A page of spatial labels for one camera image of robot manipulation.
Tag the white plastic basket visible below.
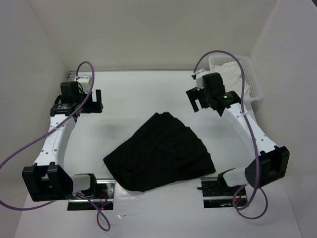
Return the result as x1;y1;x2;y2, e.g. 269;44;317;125
209;54;263;103

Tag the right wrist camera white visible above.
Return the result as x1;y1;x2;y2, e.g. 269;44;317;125
192;69;210;90

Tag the white cloth in basket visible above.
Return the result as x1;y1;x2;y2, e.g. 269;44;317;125
211;61;242;96

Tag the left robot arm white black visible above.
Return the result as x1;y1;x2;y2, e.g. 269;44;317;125
22;75;103;202

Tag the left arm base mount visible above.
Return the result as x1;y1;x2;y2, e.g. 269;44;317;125
67;179;115;211

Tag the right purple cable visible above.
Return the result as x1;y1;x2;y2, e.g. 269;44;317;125
194;50;269;219

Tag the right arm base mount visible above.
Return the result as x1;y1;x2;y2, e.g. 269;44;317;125
197;177;248;208

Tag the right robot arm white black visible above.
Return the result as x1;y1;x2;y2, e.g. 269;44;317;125
186;70;290;195

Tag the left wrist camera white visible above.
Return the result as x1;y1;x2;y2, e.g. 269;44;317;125
75;75;92;92

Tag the black pleated skirt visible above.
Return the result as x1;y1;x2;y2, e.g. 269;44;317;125
103;112;215;192

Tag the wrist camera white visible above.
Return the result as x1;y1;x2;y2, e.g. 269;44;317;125
75;75;92;92
192;69;210;90

